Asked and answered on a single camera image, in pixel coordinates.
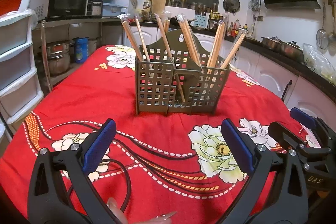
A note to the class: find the hanging kitchen utensils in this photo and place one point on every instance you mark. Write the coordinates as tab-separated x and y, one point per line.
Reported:
254	4

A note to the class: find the steel steamer pot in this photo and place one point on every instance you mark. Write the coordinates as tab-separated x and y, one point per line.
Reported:
56	58

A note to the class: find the person's left hand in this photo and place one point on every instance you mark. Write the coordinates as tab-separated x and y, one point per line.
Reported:
116	209

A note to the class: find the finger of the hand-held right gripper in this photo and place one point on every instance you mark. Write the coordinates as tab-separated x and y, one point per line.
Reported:
302	116
283	132

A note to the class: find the grey perforated utensil holder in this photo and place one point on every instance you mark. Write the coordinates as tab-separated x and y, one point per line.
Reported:
155	63

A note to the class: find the hanging steel ladle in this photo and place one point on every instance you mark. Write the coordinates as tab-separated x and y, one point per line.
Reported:
332	35

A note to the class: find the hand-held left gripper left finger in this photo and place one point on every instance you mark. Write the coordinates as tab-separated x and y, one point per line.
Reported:
101	145

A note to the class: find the red floral blanket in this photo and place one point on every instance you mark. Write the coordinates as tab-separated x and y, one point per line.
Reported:
92	98

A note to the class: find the blue dish rack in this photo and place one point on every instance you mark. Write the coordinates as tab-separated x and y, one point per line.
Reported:
114	9

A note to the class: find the bunch of chopsticks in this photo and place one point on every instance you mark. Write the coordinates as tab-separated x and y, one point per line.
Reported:
132	37

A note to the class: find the wall socket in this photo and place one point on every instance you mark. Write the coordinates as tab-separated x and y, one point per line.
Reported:
260	18

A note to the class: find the blue knife block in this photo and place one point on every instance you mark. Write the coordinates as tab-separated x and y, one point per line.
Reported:
201	20

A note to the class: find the blue plastic canister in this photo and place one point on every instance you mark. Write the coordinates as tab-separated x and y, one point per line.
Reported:
80	50

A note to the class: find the steel cooking pot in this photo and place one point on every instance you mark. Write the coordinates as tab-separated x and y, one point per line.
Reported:
270	43
291	50

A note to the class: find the wooden kitchen shelf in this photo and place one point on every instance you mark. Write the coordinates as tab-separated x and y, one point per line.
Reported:
78	19

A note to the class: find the wooden cutting board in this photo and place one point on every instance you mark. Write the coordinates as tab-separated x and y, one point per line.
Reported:
157	1

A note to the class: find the clear plastic bag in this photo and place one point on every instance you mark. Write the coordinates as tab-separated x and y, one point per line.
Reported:
319	60

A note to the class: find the group of condiment bottles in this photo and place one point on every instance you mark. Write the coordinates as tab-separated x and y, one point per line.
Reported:
236	29

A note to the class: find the black kitchen appliance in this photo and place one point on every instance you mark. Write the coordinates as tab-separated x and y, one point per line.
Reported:
97	6

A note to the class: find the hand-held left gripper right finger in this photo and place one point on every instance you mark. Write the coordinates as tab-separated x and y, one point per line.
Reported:
236	145

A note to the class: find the spice jar rack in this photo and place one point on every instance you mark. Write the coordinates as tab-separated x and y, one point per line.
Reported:
217	20

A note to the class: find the white plastic drawer unit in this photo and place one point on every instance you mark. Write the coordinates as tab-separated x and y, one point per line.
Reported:
15	56

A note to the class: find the steel mesh strainer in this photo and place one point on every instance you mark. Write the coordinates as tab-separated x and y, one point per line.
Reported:
322	36

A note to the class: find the steel faucet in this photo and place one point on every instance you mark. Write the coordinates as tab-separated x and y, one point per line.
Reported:
148	5

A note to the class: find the row of glass jars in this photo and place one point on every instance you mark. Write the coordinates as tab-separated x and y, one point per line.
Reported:
191	5

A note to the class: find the red plastic basin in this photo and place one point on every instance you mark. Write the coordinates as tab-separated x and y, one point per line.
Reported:
10	2

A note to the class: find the dark pot lid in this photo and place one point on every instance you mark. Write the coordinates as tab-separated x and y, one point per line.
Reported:
231	3

